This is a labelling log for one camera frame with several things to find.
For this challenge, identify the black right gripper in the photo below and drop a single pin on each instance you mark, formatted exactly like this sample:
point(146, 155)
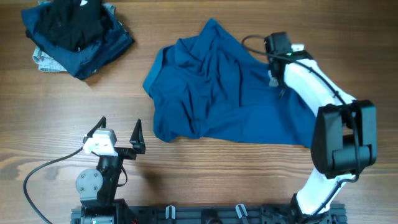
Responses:
point(281, 84)

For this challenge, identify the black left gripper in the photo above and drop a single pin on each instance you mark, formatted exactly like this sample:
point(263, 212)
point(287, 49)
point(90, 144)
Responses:
point(137, 144)

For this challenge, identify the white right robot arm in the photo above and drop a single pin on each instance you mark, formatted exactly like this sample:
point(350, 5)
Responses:
point(344, 137)

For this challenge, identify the light grey folded garment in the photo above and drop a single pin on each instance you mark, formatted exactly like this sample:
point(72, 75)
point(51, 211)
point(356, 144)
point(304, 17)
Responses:
point(45, 62)

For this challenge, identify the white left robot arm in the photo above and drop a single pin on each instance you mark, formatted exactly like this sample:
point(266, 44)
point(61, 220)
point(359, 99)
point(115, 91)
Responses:
point(97, 187)

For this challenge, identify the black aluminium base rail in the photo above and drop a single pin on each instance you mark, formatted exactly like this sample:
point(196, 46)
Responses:
point(271, 213)

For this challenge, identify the teal blue polo shirt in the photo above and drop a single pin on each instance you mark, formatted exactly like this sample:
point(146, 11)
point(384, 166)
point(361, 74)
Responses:
point(208, 85)

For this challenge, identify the navy folded garment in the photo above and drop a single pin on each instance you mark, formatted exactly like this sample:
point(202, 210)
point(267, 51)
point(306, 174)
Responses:
point(83, 63)

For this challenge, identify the black folded garment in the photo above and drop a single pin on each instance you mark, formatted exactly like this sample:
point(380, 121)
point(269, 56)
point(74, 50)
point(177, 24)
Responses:
point(73, 24)

